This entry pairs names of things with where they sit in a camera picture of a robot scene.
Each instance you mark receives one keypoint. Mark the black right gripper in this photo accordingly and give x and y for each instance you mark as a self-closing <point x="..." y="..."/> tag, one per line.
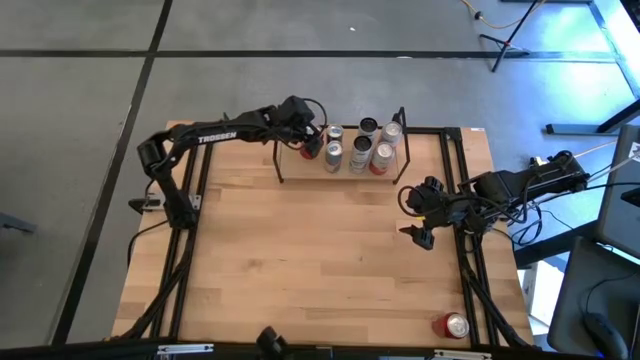
<point x="435" y="212"/>

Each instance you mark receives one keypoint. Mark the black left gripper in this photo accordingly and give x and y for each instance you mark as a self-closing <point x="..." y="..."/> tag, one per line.
<point x="297" y="131"/>

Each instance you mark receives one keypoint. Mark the blue and silver energy can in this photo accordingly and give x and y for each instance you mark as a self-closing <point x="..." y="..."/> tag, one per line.
<point x="334" y="132"/>
<point x="333" y="156"/>

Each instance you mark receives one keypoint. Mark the white Celsius can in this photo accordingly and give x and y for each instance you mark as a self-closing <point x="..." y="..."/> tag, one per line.
<point x="361" y="152"/>
<point x="368" y="127"/>

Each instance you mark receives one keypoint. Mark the pink and white soda can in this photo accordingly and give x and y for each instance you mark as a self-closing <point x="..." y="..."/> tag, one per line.
<point x="382" y="157"/>
<point x="391" y="132"/>

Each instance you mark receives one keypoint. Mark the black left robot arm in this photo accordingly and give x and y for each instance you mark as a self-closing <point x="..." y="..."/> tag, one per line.
<point x="215" y="136"/>

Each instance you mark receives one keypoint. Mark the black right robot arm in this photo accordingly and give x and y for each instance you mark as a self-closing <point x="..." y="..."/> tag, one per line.
<point x="530" y="182"/>

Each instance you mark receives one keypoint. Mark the grey desk mat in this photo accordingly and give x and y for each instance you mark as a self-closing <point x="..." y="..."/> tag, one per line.
<point x="575" y="300"/>

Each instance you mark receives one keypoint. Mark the black desk leg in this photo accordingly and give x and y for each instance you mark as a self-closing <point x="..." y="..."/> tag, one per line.
<point x="590" y="127"/>

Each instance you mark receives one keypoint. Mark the grey desk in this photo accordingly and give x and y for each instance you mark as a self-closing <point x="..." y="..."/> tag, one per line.
<point x="620" y="200"/>

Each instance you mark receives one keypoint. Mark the black tripod stand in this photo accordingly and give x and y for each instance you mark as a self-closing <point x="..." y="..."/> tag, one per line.
<point x="505" y="42"/>

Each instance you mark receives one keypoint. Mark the black computer mouse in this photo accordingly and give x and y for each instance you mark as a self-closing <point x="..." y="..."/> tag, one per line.
<point x="605" y="335"/>

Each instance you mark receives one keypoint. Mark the wooden shelf with black frame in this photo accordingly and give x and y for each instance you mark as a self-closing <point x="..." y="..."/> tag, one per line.
<point x="300" y="170"/>

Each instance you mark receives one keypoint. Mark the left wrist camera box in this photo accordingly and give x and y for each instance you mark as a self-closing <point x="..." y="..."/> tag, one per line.
<point x="296" y="107"/>

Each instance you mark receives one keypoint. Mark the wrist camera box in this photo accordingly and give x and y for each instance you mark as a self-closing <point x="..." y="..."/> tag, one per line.
<point x="296" y="107"/>
<point x="434" y="185"/>

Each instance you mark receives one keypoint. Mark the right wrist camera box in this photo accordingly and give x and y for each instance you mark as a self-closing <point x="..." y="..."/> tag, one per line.
<point x="434" y="185"/>

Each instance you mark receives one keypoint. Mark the black aluminium table frame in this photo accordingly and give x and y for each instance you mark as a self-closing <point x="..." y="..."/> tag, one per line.
<point x="451" y="134"/>

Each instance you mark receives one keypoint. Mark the silver mounting bracket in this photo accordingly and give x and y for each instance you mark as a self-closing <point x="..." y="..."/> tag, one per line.
<point x="462" y="355"/>
<point x="185" y="348"/>

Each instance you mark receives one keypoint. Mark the black table-level camera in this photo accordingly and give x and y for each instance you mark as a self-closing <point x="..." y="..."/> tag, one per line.
<point x="270" y="342"/>

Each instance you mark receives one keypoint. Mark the black side bracket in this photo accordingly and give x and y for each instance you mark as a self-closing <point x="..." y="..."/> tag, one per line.
<point x="142" y="204"/>

